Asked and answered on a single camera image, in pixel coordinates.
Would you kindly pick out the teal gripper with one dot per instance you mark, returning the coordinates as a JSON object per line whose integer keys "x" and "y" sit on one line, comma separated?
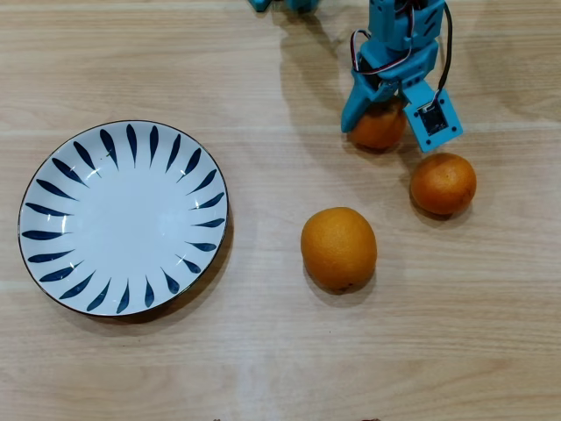
{"x": 358, "y": 100}

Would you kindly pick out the small light orange mandarin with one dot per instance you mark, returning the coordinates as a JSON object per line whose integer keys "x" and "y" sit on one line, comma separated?
{"x": 379, "y": 129}

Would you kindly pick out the small deep orange mandarin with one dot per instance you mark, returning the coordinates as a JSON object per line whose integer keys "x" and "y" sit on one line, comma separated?
{"x": 442, "y": 184}

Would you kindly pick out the large oval orange fruit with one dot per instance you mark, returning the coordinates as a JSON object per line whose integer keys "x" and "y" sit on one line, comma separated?
{"x": 338, "y": 250}

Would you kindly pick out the teal robot base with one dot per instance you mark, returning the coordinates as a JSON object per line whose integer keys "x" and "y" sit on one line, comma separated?
{"x": 302, "y": 3}

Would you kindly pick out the white plate blue leaf pattern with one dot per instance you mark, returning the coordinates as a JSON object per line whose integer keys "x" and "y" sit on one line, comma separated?
{"x": 125, "y": 228}

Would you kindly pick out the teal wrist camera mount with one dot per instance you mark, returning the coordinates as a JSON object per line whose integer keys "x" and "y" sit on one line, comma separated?
{"x": 431, "y": 131}

